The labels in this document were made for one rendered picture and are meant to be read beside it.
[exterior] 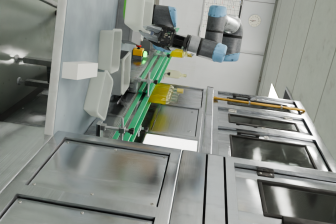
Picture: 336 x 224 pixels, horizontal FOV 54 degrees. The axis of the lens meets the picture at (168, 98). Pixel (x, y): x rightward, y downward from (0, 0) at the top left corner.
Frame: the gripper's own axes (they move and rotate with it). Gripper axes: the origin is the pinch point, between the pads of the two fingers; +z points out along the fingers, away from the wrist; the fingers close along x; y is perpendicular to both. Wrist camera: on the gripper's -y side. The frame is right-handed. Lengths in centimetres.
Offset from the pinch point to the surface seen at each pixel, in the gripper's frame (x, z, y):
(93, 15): -0.9, 26.2, -11.4
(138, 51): 9, 20, -103
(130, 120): 46, 1, -39
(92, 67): 20.8, 16.4, -0.4
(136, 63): 18, 18, -95
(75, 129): 50, 18, -4
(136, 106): 41, 2, -56
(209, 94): 26, -39, -133
